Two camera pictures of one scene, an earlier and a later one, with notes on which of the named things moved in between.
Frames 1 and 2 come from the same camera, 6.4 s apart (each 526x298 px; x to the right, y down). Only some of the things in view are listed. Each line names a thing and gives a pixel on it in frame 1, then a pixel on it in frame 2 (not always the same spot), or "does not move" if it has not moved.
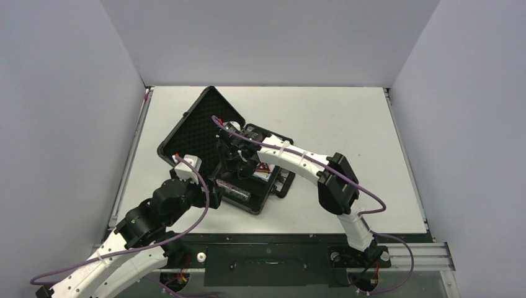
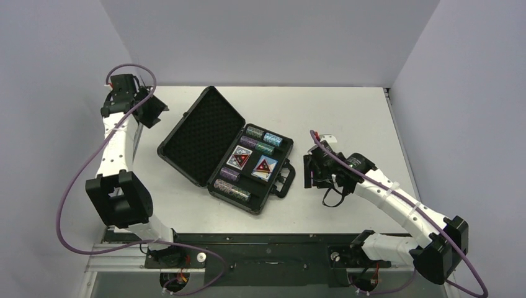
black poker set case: x=215 y=136 does not move
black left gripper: x=214 y=194 to x=157 y=108
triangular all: x=263 y=167 does not move
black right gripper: x=229 y=151 to x=309 y=171
